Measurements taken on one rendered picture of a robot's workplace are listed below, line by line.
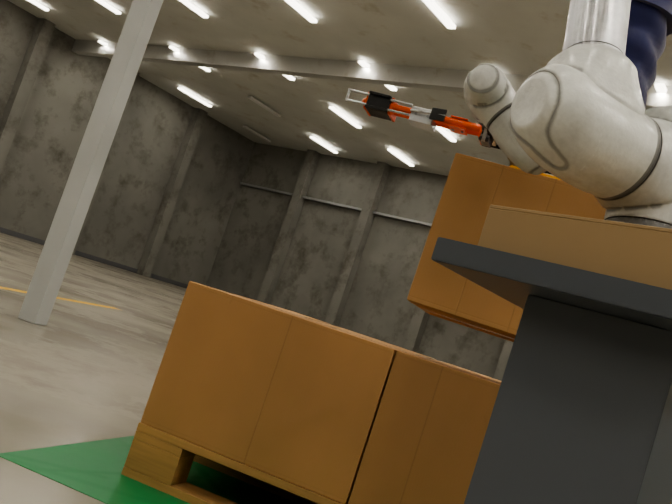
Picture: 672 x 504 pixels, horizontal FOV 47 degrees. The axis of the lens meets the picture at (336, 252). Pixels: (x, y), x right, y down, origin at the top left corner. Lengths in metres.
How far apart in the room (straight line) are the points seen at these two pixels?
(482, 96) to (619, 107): 0.62
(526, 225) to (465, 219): 0.74
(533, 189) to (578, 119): 0.78
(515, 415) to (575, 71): 0.55
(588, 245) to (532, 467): 0.36
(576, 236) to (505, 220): 0.12
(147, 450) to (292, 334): 0.50
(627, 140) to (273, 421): 1.17
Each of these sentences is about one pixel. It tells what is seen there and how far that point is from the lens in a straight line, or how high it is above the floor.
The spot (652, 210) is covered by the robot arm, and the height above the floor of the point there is 0.90.
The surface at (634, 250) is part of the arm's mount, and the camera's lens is 1.20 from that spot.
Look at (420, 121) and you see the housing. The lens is 2.26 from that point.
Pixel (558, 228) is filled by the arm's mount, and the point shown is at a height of 0.81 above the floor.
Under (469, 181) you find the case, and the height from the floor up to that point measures 1.01.
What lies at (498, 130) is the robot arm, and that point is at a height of 1.10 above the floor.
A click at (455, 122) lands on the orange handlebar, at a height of 1.20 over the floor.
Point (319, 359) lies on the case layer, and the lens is 2.02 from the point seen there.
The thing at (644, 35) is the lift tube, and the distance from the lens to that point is 2.26.
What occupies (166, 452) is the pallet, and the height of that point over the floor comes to 0.10.
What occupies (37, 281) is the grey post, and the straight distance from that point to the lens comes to 4.82.
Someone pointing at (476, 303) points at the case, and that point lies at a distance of 1.96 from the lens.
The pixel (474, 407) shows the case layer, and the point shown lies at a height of 0.47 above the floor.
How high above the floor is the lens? 0.57
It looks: 5 degrees up
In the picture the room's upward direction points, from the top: 18 degrees clockwise
